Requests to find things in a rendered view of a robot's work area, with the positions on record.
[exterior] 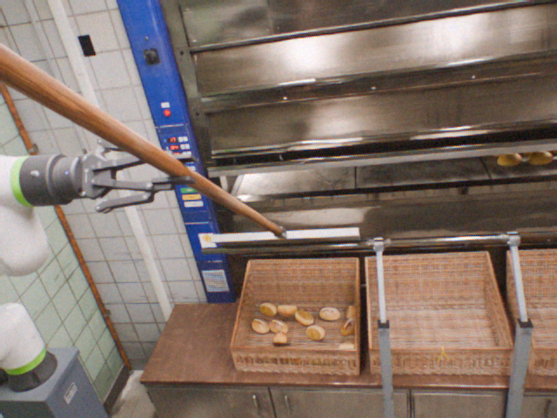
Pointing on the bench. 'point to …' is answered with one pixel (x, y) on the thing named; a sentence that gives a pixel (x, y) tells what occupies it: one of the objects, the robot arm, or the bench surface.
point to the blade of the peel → (286, 237)
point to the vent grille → (215, 280)
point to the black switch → (150, 56)
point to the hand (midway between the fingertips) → (174, 170)
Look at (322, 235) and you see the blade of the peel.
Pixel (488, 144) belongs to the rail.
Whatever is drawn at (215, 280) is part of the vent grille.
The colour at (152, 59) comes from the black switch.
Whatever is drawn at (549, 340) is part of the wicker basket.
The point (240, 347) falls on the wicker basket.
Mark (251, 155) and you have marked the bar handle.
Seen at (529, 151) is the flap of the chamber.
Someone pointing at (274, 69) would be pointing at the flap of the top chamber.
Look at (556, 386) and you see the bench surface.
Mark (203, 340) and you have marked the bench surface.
